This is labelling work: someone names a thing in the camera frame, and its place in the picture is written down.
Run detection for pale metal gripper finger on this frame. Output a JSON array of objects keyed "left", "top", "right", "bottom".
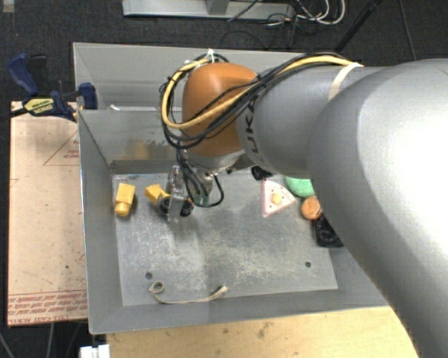
[{"left": 167, "top": 165, "right": 190, "bottom": 224}]

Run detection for yellow toy truck black wheels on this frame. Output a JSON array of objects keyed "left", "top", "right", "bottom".
[{"left": 144, "top": 183, "right": 196, "bottom": 218}]

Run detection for yellow plastic toy block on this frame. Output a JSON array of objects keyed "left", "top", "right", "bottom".
[{"left": 113, "top": 182, "right": 137, "bottom": 217}]

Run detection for grey metal bin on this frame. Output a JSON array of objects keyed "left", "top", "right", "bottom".
[{"left": 72, "top": 42, "right": 390, "bottom": 336}]

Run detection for pink triangular toy slice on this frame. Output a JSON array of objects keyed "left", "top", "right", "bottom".
[{"left": 261, "top": 178, "right": 297, "bottom": 219}]

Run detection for green sponge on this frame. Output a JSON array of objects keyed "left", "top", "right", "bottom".
[{"left": 284, "top": 175, "right": 317, "bottom": 199}]

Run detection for orange toy burger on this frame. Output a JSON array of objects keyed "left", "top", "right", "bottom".
[{"left": 300, "top": 195, "right": 324, "bottom": 222}]

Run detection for black crumpled object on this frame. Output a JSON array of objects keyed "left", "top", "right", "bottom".
[{"left": 312, "top": 214, "right": 345, "bottom": 248}]

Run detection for brown cardboard board red print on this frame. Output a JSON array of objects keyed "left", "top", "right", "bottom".
[{"left": 7, "top": 101, "right": 90, "bottom": 327}]

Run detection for black cylinder on white bracket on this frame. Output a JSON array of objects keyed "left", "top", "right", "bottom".
[{"left": 227, "top": 159, "right": 274, "bottom": 181}]

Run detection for beige cord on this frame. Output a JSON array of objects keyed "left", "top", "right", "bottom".
[{"left": 149, "top": 280, "right": 229, "bottom": 306}]

